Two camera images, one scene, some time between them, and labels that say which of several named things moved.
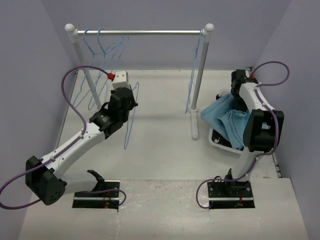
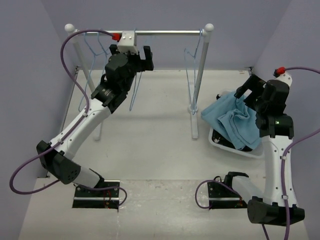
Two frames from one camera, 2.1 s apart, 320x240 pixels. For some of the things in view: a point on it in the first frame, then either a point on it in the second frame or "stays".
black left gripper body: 133,103 -> 136,64
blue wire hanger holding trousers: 128,123 -> 131,105
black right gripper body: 239,102 -> 256,84
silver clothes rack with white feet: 71,30 stays
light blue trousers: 223,113 stays
